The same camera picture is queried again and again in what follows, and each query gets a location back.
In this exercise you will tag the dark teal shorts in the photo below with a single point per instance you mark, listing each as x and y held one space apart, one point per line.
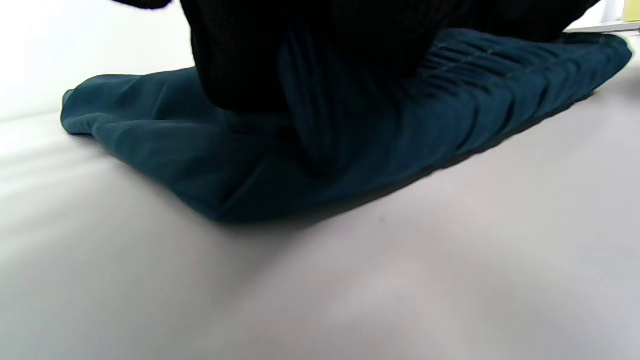
350 165

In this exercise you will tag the person's left hand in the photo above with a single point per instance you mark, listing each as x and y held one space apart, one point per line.
325 50

